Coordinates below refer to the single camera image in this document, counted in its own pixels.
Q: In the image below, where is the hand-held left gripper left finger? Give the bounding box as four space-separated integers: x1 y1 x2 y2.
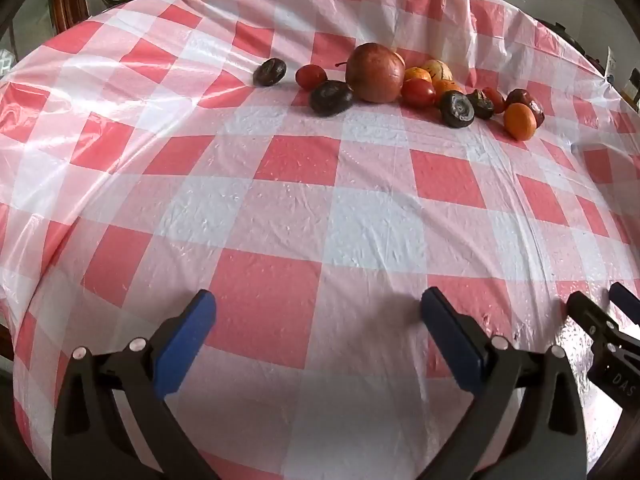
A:
50 289 221 480

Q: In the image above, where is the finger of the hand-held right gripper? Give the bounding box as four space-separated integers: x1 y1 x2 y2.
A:
609 282 640 328
566 291 622 343

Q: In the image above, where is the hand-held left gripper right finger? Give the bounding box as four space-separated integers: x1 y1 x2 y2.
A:
420 287 587 480

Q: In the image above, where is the large red apple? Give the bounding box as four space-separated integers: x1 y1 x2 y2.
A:
335 42 406 104

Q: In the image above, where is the pink checked plastic tablecloth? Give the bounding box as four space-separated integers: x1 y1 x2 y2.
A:
0 0 640 480

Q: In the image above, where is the wrinkled dark red fruit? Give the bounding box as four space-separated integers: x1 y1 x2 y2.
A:
505 88 546 127

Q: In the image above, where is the small wrinkled dark plum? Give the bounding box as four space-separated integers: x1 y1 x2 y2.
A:
467 89 496 120

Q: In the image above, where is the striped yellow melon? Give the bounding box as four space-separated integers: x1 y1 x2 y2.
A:
421 59 454 82

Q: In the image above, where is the small red tomato left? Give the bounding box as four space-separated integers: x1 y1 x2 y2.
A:
295 64 327 91

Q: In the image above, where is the dark cooking pot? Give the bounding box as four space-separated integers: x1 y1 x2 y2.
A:
537 19 586 51

